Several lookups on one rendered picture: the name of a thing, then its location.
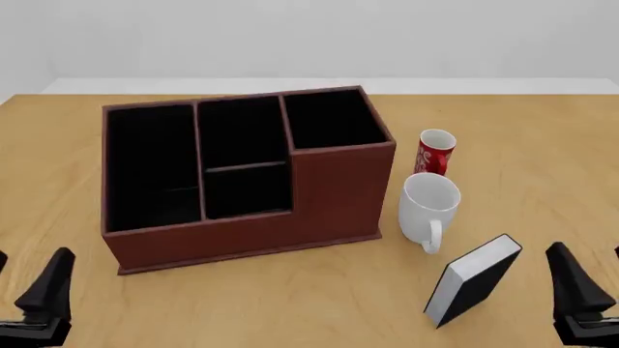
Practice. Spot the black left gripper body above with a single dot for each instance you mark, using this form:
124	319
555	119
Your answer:
34	331

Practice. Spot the black book with white pages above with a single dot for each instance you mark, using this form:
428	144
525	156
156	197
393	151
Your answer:
471	286

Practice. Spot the white mug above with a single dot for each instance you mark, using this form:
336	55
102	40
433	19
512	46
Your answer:
420	217

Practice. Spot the red patterned mug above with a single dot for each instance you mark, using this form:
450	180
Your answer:
428	159

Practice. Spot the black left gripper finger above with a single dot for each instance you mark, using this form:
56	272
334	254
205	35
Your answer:
2	259
48	286

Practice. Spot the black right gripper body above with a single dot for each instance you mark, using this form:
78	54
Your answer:
587	331

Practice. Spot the red-brown desk caddy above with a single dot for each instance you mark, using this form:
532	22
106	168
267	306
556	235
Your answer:
338	195

